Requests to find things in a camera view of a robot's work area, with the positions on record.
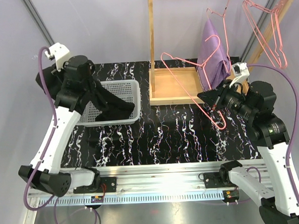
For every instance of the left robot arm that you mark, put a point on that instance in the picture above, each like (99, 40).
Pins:
(44, 172)

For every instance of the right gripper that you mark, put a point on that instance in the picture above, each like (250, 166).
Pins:
(215, 98)

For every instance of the black marbled mat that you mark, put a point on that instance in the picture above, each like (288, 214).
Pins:
(162, 135)

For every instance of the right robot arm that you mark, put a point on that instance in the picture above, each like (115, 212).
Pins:
(279, 205)

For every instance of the pink hanger with purple garment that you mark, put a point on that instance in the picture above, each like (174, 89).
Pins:
(223, 15)

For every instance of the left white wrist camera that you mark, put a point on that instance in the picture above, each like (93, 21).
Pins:
(60, 53)

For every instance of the white plastic basket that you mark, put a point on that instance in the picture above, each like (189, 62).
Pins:
(127, 90)

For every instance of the aluminium corner post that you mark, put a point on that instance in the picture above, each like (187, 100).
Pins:
(30, 7)

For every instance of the black trousers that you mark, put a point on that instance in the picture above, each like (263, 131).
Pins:
(112, 103)

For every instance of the empty pink wire hangers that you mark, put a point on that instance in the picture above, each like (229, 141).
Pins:
(270, 40)

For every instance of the aluminium rail base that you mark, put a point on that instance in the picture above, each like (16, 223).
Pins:
(144, 184)

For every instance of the purple garment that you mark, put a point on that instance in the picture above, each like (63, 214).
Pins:
(213, 65)

